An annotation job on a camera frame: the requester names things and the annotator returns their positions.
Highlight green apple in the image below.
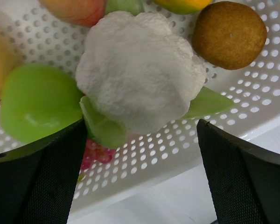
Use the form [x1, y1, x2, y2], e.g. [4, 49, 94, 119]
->
[0, 63, 83, 143]

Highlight mango yellow green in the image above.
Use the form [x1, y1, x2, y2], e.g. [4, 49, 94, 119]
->
[153, 0, 212, 15]

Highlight red grape bunch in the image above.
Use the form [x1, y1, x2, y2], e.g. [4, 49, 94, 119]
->
[77, 138, 116, 182]

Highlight round orange brown fruit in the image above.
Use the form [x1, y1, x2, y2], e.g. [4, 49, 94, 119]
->
[191, 1, 267, 70]

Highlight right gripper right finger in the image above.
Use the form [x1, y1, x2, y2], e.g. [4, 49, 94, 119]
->
[196, 119, 280, 224]

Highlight yellow orange fruit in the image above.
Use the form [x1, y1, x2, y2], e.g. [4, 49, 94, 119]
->
[0, 35, 22, 99]

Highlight white cauliflower green leaves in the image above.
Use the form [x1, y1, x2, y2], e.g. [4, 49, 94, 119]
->
[75, 11, 233, 149]

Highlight peach orange red fruit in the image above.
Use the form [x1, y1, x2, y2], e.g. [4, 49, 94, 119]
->
[39, 0, 107, 28]

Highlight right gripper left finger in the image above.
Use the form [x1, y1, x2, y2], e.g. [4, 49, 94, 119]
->
[0, 120, 87, 224]

